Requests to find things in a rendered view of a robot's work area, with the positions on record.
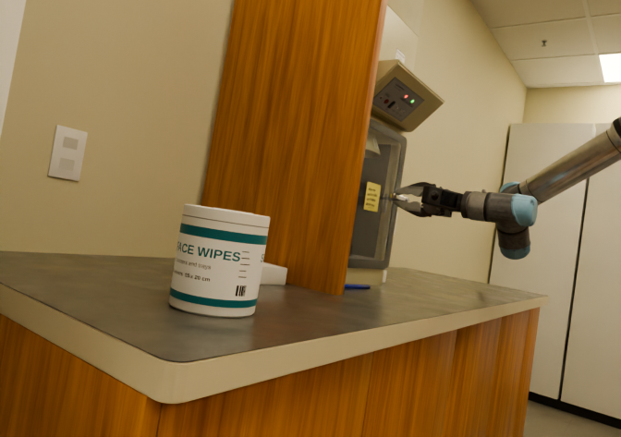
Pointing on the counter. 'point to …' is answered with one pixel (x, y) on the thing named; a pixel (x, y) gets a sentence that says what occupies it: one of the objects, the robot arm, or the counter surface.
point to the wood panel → (298, 113)
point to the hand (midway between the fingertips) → (395, 197)
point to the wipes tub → (218, 261)
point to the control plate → (394, 91)
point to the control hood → (387, 68)
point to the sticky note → (371, 197)
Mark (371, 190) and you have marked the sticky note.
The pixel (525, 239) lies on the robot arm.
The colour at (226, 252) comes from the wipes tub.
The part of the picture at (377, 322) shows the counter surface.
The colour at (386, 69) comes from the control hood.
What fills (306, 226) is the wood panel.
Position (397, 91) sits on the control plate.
